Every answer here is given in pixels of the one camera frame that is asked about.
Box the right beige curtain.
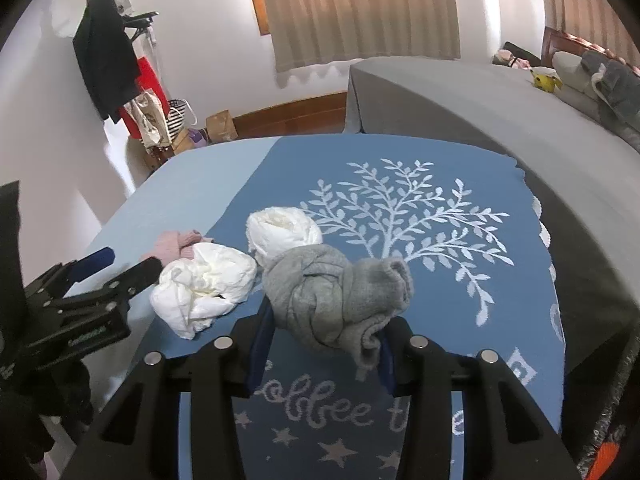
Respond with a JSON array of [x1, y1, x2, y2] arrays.
[[544, 0, 639, 66]]

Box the blue tree-pattern table cloth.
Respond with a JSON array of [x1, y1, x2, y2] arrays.
[[63, 134, 576, 479]]

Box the pink items by bed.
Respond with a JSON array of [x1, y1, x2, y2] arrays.
[[491, 41, 542, 70]]

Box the canvas tote bag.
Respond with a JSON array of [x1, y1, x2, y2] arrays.
[[124, 90, 171, 148]]

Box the left beige curtain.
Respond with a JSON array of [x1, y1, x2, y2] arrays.
[[264, 0, 460, 73]]

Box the wooden coat rack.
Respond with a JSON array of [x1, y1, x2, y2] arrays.
[[77, 0, 177, 172]]

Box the white tissue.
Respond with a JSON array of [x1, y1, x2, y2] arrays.
[[150, 242, 258, 340]]

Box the beige curtain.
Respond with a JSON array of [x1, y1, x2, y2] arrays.
[[264, 0, 460, 73], [544, 0, 639, 66]]

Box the black lined trash bin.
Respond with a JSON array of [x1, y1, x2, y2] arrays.
[[562, 318, 640, 480]]

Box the bed with grey sheet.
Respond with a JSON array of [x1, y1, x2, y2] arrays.
[[346, 58, 639, 370]]

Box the striped bag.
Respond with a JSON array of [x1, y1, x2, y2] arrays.
[[166, 99, 198, 143]]

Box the grey sock bundle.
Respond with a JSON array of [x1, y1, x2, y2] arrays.
[[262, 244, 414, 370]]

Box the yellow plush toy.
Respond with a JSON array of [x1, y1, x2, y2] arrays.
[[532, 73, 563, 93]]

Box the red hanging bag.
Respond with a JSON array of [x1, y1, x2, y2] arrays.
[[118, 56, 170, 146]]

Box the brown paper bag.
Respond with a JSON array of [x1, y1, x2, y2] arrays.
[[206, 110, 238, 144]]

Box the wooden headboard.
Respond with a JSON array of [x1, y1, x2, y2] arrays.
[[541, 26, 639, 75]]

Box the folded grey blankets pile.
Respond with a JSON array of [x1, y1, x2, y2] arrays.
[[552, 50, 640, 152]]

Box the pink sock roll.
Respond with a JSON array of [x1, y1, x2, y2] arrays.
[[140, 230, 214, 266]]

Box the black hanging coat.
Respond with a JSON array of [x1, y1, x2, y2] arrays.
[[73, 0, 140, 124]]

